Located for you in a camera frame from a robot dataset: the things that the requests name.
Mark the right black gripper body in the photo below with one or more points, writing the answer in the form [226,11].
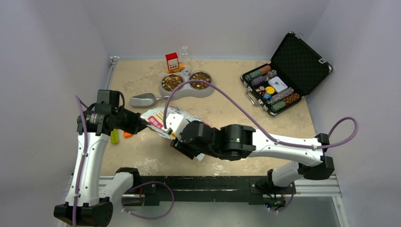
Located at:
[189,152]

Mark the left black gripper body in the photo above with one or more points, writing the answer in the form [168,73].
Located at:
[127,120]

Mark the silver metal scoop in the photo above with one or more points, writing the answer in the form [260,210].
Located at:
[145,100]

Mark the pet food bag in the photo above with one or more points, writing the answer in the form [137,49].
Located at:
[155,119]

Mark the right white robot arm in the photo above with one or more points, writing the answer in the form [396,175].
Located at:
[235,142]

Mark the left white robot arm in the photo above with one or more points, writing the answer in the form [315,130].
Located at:
[87,205]

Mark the orange toy arch with blocks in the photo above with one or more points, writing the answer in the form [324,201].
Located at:
[115,136]

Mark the clear water bottle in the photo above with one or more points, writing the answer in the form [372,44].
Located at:
[186,59]

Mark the red toy block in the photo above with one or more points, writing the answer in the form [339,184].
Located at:
[173,64]

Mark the black poker chip case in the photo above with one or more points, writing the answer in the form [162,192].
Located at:
[292,73]

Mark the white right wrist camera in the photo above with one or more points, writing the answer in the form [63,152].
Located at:
[176,122]

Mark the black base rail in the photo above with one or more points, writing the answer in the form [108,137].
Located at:
[253,190]

